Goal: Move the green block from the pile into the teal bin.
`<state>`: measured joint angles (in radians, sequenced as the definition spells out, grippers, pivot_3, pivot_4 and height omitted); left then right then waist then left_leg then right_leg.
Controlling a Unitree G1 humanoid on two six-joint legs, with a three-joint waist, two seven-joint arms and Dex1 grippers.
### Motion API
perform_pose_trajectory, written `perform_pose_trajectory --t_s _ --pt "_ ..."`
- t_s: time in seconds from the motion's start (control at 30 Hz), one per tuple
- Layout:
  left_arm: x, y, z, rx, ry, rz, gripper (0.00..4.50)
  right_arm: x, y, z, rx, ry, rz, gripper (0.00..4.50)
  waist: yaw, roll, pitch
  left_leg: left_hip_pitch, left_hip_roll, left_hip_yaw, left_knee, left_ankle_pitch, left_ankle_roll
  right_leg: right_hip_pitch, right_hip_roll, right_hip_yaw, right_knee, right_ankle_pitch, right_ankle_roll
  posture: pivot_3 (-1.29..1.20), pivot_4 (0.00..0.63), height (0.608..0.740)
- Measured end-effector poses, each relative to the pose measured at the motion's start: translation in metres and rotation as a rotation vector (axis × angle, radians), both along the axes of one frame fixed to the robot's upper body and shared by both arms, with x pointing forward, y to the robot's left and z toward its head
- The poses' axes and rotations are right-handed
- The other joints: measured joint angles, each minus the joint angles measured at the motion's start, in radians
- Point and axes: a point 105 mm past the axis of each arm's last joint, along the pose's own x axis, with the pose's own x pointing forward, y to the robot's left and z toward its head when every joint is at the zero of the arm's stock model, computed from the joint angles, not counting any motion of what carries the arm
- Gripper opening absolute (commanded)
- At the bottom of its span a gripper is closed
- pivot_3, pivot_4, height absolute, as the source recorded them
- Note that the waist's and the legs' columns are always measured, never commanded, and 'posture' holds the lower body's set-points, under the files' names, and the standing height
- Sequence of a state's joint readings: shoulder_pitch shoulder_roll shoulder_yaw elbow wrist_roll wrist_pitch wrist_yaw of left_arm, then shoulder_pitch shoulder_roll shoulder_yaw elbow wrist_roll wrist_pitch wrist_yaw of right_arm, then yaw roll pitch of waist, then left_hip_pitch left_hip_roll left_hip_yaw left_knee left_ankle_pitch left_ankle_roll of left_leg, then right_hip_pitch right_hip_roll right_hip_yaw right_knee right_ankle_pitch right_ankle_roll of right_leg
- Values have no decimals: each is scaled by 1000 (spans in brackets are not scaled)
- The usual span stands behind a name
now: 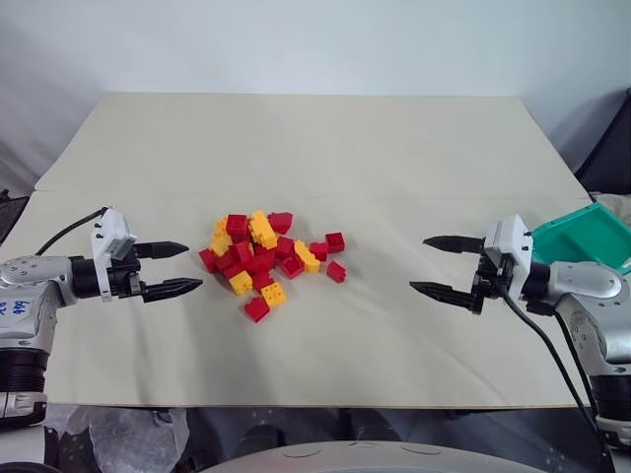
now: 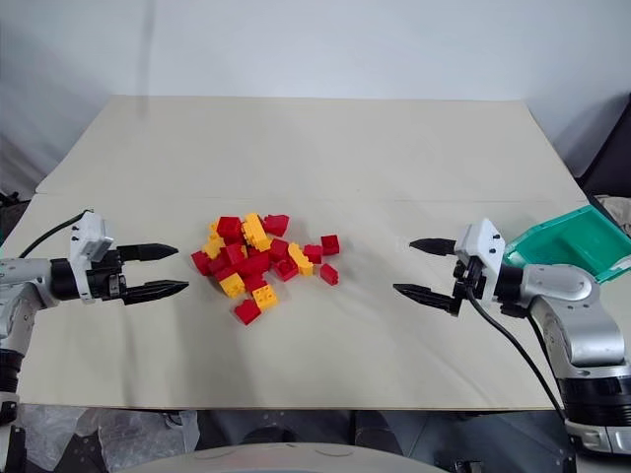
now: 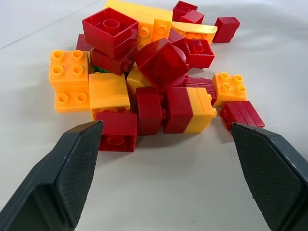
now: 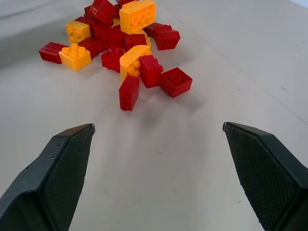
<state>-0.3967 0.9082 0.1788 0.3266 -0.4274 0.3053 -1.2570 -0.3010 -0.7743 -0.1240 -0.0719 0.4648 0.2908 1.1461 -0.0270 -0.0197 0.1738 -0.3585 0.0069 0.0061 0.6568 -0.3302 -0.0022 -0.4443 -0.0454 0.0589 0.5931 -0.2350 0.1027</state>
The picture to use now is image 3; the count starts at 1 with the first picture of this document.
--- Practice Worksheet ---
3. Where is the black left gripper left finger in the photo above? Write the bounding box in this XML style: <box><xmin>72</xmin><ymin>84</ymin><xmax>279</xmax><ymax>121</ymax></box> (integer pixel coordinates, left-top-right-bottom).
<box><xmin>0</xmin><ymin>120</ymin><xmax>104</xmax><ymax>231</ymax></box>

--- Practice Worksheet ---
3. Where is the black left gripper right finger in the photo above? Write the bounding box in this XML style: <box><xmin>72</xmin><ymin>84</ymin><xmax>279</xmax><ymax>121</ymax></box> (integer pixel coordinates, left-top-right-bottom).
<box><xmin>230</xmin><ymin>122</ymin><xmax>308</xmax><ymax>231</ymax></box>

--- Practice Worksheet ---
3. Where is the small red ribbed block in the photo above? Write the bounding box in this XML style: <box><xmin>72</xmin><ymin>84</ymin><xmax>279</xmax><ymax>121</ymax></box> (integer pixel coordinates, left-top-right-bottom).
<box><xmin>219</xmin><ymin>100</ymin><xmax>266</xmax><ymax>132</ymax></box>

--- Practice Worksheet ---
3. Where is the yellow two-stud block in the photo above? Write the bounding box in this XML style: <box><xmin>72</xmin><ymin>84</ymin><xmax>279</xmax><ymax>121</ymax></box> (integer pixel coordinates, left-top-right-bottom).
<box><xmin>53</xmin><ymin>86</ymin><xmax>91</xmax><ymax>114</ymax></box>

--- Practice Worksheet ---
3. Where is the small yellow four-stud block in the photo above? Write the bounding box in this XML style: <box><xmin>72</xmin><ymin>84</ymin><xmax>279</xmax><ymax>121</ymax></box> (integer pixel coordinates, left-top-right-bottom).
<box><xmin>211</xmin><ymin>72</ymin><xmax>249</xmax><ymax>107</ymax></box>

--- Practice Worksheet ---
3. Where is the yellow smooth-sided block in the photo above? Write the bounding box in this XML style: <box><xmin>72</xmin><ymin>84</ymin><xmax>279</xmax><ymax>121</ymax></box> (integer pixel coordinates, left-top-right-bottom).
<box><xmin>88</xmin><ymin>72</ymin><xmax>131</xmax><ymax>121</ymax></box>

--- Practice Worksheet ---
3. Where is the green plastic building brick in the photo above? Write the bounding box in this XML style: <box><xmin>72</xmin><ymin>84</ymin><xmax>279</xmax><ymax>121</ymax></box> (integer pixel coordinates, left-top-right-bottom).
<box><xmin>92</xmin><ymin>64</ymin><xmax>113</xmax><ymax>75</ymax></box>

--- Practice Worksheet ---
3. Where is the translucent red block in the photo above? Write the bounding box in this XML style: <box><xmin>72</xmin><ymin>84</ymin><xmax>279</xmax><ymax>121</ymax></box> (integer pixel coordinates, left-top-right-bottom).
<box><xmin>135</xmin><ymin>38</ymin><xmax>190</xmax><ymax>92</ymax></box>

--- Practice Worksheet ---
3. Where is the large red hollow block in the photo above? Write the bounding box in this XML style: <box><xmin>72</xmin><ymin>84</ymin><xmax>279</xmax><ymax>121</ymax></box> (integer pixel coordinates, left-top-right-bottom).
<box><xmin>82</xmin><ymin>7</ymin><xmax>139</xmax><ymax>59</ymax></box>

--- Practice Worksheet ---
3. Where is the orange plastic building brick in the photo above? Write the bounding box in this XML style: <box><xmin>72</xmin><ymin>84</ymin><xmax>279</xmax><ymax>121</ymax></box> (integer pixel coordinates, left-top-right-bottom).
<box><xmin>136</xmin><ymin>21</ymin><xmax>155</xmax><ymax>51</ymax></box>
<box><xmin>152</xmin><ymin>18</ymin><xmax>173</xmax><ymax>43</ymax></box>

